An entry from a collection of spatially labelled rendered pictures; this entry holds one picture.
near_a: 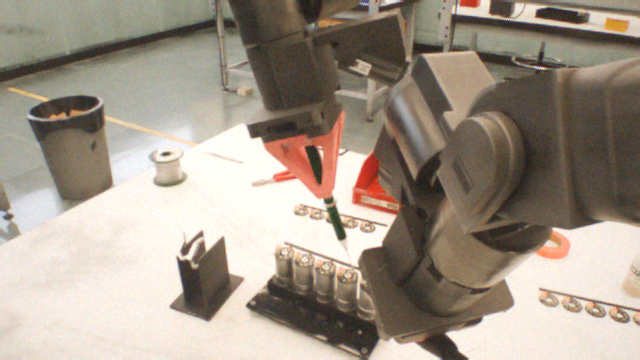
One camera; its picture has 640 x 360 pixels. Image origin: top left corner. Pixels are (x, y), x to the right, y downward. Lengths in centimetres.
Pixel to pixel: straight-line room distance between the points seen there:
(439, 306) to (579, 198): 16
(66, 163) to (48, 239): 163
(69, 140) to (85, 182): 23
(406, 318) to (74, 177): 221
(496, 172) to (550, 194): 2
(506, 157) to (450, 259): 10
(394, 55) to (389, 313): 19
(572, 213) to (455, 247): 9
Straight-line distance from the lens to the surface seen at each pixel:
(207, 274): 57
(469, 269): 27
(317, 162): 44
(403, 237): 31
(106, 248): 74
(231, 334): 56
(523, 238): 26
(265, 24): 39
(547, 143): 19
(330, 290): 55
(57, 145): 238
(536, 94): 19
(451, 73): 28
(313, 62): 38
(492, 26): 274
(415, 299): 33
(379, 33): 38
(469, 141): 20
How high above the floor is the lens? 116
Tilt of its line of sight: 29 degrees down
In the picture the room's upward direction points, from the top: straight up
